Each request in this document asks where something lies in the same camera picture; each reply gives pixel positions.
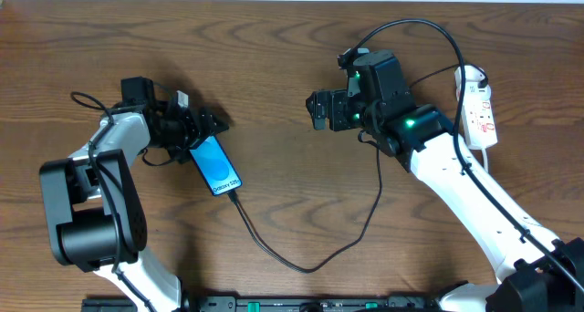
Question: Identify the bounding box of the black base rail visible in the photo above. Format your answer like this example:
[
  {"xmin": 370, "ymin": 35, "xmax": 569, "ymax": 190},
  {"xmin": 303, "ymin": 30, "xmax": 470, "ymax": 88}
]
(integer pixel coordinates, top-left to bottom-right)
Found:
[{"xmin": 80, "ymin": 295, "xmax": 443, "ymax": 312}]

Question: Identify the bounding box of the blue Samsung Galaxy smartphone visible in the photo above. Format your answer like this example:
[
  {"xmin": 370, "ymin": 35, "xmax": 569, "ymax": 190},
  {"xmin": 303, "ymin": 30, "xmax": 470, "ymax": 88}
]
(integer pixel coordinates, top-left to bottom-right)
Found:
[{"xmin": 190, "ymin": 136, "xmax": 243, "ymax": 196}]

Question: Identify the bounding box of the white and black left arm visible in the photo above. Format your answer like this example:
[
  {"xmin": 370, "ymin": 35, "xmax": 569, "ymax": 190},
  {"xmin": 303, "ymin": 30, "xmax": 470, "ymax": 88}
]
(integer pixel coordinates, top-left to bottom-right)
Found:
[{"xmin": 39, "ymin": 77, "xmax": 229, "ymax": 312}]

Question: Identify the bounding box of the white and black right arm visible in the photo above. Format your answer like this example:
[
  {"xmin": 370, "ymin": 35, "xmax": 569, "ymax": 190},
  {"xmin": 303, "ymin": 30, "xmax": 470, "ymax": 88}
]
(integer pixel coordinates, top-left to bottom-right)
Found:
[{"xmin": 306, "ymin": 49, "xmax": 583, "ymax": 311}]

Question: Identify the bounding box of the white power strip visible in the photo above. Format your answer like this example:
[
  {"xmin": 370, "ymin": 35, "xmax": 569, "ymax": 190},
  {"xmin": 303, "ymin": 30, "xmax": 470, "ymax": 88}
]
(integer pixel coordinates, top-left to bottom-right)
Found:
[{"xmin": 461, "ymin": 81, "xmax": 498, "ymax": 150}]

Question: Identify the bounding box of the black USB charging cable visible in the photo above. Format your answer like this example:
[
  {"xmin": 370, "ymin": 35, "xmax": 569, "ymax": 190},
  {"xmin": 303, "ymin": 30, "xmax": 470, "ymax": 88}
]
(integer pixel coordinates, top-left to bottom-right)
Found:
[{"xmin": 226, "ymin": 62, "xmax": 490, "ymax": 275}]

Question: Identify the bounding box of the white USB charger adapter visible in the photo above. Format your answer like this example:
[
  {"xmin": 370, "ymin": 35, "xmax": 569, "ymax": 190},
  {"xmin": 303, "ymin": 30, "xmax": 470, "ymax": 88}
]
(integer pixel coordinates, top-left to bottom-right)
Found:
[{"xmin": 454, "ymin": 64, "xmax": 488, "ymax": 88}]

